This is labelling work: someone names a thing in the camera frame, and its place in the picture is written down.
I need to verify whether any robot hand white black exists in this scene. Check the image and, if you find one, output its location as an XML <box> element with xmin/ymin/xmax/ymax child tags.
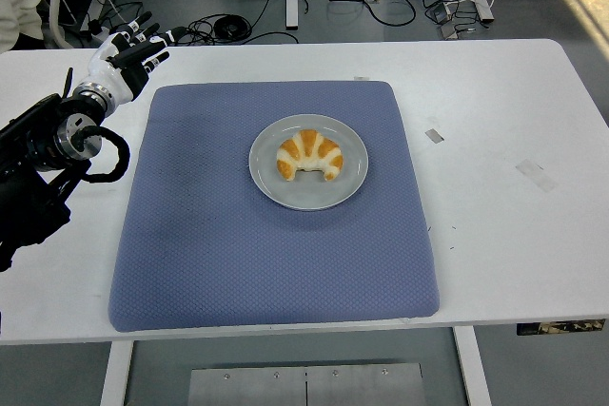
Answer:
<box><xmin>78</xmin><ymin>10</ymin><xmax>187</xmax><ymax>106</ymax></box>

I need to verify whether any croissant bread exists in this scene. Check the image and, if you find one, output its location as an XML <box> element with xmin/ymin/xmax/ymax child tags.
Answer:
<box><xmin>275</xmin><ymin>128</ymin><xmax>344</xmax><ymax>183</ymax></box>

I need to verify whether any white power strip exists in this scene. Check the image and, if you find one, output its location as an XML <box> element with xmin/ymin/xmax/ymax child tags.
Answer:
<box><xmin>88</xmin><ymin>20</ymin><xmax>118</xmax><ymax>42</ymax></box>

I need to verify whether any white fabric bundle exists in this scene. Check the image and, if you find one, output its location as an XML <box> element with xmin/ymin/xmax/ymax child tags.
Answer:
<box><xmin>0</xmin><ymin>0</ymin><xmax>45</xmax><ymax>53</ymax></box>

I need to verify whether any blue quilted mat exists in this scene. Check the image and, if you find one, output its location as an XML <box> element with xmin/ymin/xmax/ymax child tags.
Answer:
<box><xmin>108</xmin><ymin>80</ymin><xmax>440</xmax><ymax>334</ymax></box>

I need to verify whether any grey round plate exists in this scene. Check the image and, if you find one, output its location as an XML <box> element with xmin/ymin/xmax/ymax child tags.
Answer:
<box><xmin>247</xmin><ymin>113</ymin><xmax>370</xmax><ymax>212</ymax></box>

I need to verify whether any white table leg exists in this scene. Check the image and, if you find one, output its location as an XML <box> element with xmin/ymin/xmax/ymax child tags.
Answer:
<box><xmin>451</xmin><ymin>325</ymin><xmax>493</xmax><ymax>406</ymax></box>
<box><xmin>99</xmin><ymin>339</ymin><xmax>134</xmax><ymax>406</ymax></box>

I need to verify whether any grey power adapter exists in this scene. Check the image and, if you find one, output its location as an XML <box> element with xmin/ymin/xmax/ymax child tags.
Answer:
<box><xmin>437</xmin><ymin>20</ymin><xmax>461</xmax><ymax>41</ymax></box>

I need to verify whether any grey metal plate with screws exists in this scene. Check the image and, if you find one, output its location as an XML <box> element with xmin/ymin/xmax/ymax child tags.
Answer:
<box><xmin>187</xmin><ymin>362</ymin><xmax>427</xmax><ymax>406</ymax></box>

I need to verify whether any large clear tape piece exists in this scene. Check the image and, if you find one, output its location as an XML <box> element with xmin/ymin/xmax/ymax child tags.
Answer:
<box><xmin>515</xmin><ymin>159</ymin><xmax>558</xmax><ymax>193</ymax></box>

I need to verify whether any dark table control box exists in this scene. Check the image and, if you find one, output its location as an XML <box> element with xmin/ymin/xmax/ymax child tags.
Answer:
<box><xmin>516</xmin><ymin>319</ymin><xmax>606</xmax><ymax>337</ymax></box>

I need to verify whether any coiled black cable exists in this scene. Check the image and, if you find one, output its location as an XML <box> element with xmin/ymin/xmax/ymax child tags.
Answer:
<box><xmin>212</xmin><ymin>15</ymin><xmax>252</xmax><ymax>40</ymax></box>

